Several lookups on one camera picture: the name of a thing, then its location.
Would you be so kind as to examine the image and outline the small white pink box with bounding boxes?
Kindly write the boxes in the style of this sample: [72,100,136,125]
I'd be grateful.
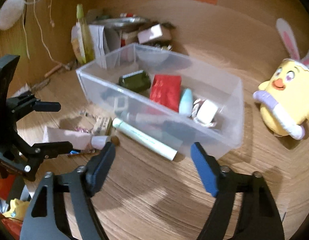
[137,24,172,44]

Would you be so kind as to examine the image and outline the red white marker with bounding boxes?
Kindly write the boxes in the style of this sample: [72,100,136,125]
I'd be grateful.
[120,13,137,18]

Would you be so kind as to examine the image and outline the clear plastic storage bin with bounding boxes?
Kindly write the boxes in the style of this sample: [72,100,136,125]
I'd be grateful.
[76,43,244,157]

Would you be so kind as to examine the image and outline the white tape roll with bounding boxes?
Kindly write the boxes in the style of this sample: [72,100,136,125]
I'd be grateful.
[196,100,218,125]

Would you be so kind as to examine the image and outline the red foil packet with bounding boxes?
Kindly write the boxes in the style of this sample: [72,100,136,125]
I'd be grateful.
[150,74,182,112]

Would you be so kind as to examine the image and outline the folded white paper leaflet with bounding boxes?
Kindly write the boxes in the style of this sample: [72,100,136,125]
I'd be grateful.
[89,24,121,68]

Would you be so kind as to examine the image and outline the mint green long tube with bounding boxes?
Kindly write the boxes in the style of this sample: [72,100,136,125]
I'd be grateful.
[112,118,177,161]

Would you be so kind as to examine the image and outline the pink squeeze tube white cap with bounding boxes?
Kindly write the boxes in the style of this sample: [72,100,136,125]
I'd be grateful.
[42,127,111,151]

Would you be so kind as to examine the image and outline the yellow green spray bottle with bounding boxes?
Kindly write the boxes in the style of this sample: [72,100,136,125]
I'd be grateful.
[76,4,94,64]

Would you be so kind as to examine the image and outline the dark green jar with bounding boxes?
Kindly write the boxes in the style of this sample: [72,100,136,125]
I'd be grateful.
[118,70,151,93]

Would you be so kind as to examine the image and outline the yellow chick plush toy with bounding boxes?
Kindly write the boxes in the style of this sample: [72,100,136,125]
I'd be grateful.
[253,18,309,140]

